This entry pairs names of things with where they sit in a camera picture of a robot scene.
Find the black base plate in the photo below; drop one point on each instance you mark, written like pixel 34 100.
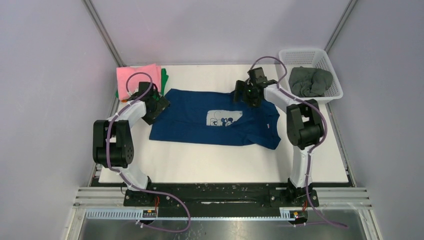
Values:
pixel 211 200

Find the grey crumpled t-shirt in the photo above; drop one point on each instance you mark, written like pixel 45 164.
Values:
pixel 309 82

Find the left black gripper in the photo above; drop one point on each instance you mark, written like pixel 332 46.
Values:
pixel 161 103

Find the blue printed t-shirt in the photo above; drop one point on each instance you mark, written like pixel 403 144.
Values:
pixel 213 118

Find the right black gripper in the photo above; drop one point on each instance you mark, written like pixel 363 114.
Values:
pixel 242 86

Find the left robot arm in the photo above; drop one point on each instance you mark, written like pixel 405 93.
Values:
pixel 112 145

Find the pink folded t-shirt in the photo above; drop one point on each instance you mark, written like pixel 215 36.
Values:
pixel 139 79

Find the white plastic basket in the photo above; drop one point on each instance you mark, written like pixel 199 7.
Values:
pixel 310 57

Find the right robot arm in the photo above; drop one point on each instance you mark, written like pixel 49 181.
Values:
pixel 306 129

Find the green folded t-shirt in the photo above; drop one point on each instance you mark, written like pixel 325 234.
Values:
pixel 164 81

